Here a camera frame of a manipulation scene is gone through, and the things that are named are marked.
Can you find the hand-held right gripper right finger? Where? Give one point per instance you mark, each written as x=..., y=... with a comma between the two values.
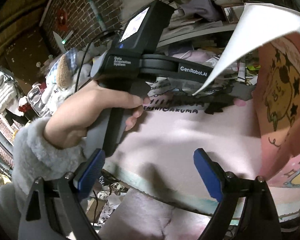
x=207, y=175

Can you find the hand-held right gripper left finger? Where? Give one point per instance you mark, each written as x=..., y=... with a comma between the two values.
x=90, y=172

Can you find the white cardboard box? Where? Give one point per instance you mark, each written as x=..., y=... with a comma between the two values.
x=277, y=92

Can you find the person's left forearm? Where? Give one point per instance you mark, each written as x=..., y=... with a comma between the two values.
x=40, y=155

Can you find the clear container with red items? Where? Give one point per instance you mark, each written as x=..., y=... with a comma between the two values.
x=33, y=100

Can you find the person's left hand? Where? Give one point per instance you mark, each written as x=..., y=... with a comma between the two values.
x=90, y=110

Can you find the pink printed table mat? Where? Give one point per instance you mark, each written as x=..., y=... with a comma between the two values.
x=190, y=135

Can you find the stack of books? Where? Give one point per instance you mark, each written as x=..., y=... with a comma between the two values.
x=187, y=22

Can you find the person's pink fluffy clothing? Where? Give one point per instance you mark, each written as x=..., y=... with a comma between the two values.
x=150, y=220

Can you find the purple cloth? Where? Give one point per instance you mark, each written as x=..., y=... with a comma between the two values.
x=202, y=8

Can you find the white folded cloth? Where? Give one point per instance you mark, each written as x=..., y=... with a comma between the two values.
x=3, y=90

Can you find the grey wall pipe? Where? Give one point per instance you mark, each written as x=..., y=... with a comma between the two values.
x=93, y=5

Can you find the red wall decoration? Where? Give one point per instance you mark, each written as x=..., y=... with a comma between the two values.
x=61, y=18

